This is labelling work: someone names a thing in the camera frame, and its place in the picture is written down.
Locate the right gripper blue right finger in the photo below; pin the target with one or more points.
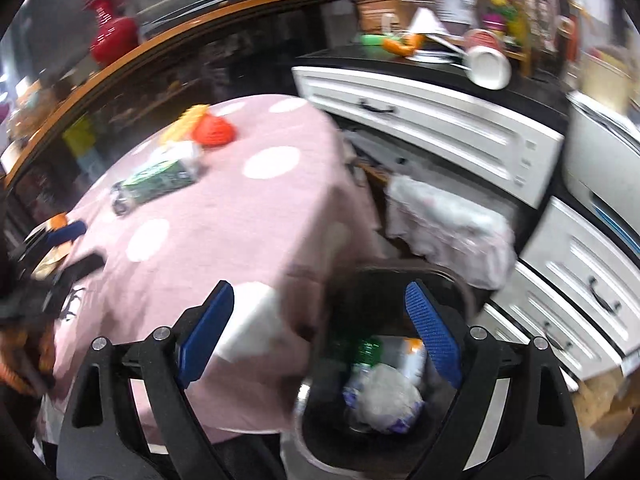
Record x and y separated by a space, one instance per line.
472 366

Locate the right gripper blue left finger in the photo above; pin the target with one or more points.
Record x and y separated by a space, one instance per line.
168 361

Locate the white crumpled tissue trash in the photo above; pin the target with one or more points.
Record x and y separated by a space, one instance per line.
380 398

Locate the brown rimmed trash bin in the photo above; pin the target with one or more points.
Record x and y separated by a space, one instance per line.
365 324

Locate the white middle stack drawer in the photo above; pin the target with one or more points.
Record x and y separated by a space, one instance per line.
539 310

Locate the white stack drawer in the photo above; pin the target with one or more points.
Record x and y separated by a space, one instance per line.
588 268
539 310

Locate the tan plush toy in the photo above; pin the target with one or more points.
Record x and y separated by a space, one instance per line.
606 404

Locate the white upper stack drawer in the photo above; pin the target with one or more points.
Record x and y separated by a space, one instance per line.
588 268

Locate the green label plastic bottle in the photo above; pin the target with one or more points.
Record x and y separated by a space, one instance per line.
168 169

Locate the pink polka dot tablecloth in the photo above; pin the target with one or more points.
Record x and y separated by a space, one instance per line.
275 213

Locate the yellow crochet toy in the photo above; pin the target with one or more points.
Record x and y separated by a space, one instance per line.
182 128

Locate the white top desk drawer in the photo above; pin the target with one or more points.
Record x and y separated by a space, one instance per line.
502 147

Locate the white printer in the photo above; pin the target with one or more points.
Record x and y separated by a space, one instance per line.
601 165

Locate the red white paper cup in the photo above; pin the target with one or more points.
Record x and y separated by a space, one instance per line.
485 60

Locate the curved wooden counter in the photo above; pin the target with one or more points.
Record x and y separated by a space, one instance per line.
225 14

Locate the orange peel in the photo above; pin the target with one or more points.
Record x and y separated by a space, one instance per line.
405 46

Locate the white folded tissue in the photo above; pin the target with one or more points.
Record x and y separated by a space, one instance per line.
426 22

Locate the wooden desktop shelf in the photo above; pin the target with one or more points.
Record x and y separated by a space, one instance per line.
509 20

